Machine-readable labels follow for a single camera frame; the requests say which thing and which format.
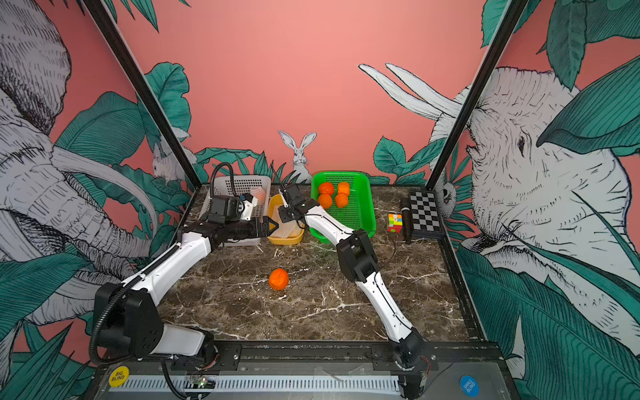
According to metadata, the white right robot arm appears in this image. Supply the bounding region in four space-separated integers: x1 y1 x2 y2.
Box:
278 183 436 371

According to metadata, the white slotted front rail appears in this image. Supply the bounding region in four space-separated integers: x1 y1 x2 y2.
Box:
108 374 401 395

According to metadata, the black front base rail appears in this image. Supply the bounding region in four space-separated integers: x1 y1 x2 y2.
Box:
99 339 481 373

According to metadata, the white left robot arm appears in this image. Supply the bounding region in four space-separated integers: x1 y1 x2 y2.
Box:
89 217 278 369

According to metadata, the blue round sticker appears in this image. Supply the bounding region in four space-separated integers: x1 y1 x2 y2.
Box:
460 375 479 398

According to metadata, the black frame post right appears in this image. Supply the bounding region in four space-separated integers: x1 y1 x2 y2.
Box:
426 0 528 189

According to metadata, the colourful rubiks cube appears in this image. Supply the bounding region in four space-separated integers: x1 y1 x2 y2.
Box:
387 213 403 233

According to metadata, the black white folding chessboard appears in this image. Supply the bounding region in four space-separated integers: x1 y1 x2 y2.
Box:
409 191 443 238

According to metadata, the green plastic perforated basket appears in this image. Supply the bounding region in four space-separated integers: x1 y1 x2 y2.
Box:
306 171 377 245

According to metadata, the black cylindrical microphone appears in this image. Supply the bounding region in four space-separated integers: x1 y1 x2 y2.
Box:
400 198 412 244

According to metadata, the black frame post left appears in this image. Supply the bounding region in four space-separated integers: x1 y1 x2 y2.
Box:
83 0 202 191

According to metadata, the black frame post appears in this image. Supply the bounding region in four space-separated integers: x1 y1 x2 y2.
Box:
83 0 202 191
426 0 528 189

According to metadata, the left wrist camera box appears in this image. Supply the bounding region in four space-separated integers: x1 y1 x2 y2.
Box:
206 193 258 225

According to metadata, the yellow plastic tub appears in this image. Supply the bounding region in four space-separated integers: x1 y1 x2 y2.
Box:
268 194 304 245

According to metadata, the yellow round sticker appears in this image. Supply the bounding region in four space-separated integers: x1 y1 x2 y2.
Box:
108 366 130 388

